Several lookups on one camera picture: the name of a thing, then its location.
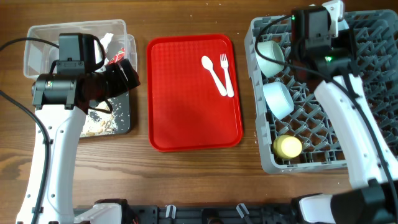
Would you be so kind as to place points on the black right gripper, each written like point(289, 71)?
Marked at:
point(337, 43)

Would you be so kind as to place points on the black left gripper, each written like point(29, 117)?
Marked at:
point(121, 84)

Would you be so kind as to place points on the red snack wrapper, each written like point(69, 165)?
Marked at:
point(119, 56)

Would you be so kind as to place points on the mint green bowl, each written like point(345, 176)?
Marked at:
point(271, 50)

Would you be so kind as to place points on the light blue bowl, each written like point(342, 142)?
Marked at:
point(278, 99)

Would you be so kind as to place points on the yellow plastic cup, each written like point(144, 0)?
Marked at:
point(287, 147)

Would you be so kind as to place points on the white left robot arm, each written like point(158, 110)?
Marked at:
point(61, 103)

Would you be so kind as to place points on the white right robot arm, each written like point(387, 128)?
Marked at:
point(371, 165)

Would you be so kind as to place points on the black food waste tray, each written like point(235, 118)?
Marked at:
point(124, 115)

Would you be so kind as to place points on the clear plastic waste bin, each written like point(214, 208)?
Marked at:
point(38, 56)

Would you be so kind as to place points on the grey dishwasher rack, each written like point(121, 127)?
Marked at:
point(376, 40)

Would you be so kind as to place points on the white crumpled napkin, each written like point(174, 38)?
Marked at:
point(105, 41)

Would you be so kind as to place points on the food scraps rice and nuts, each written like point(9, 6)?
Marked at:
point(98, 123)

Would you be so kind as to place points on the red serving tray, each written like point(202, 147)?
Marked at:
point(185, 109)

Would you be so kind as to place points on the white plastic spoon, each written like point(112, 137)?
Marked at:
point(208, 65)

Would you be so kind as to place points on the white plastic fork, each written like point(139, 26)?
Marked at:
point(225, 66)

